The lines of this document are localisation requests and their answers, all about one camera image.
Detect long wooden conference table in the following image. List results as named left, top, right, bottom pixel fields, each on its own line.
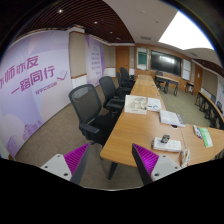
left=99, top=73, right=224, bottom=180

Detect green white leaflet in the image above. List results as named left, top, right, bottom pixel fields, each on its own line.
left=200, top=128, right=213, bottom=147

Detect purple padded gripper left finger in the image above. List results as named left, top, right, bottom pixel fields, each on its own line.
left=41, top=143, right=90, bottom=185

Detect black charger plug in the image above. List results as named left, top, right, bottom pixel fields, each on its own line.
left=160, top=134, right=170, bottom=144

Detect white ceiling light panel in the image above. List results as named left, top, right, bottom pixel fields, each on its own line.
left=158, top=11, right=214, bottom=51

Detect white box with blue label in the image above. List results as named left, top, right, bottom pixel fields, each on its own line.
left=146, top=98, right=161, bottom=112

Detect large black wall screen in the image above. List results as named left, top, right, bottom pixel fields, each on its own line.
left=150, top=50, right=182, bottom=76

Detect wooden door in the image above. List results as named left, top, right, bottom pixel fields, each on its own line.
left=116, top=46, right=129, bottom=72

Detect narrow purple wall banner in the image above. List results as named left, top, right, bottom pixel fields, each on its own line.
left=85, top=36, right=105, bottom=86

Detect far black office chairs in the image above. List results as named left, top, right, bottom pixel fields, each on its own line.
left=116, top=67, right=135, bottom=93

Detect small desk near screen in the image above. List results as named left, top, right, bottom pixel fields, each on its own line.
left=155, top=75, right=179, bottom=95

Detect white open box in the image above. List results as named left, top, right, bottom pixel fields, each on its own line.
left=124, top=95, right=147, bottom=114

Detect right side wooden table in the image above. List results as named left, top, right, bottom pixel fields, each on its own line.
left=195, top=91, right=224, bottom=130

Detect white coiled cable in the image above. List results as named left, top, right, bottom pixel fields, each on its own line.
left=179, top=147, right=191, bottom=169

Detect white flat book box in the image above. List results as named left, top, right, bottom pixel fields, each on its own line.
left=160, top=110, right=186, bottom=127

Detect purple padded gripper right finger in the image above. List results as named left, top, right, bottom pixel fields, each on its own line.
left=132, top=144, right=181, bottom=185

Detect nearest black mesh office chair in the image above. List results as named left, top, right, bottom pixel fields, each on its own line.
left=69, top=84, right=117, bottom=146

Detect small box with coloured pens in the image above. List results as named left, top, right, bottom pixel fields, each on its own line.
left=193, top=125, right=202, bottom=139

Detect purple wall banner with text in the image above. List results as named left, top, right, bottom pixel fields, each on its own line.
left=0, top=30, right=72, bottom=159

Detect white power strip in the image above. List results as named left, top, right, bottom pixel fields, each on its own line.
left=153, top=137, right=182, bottom=152

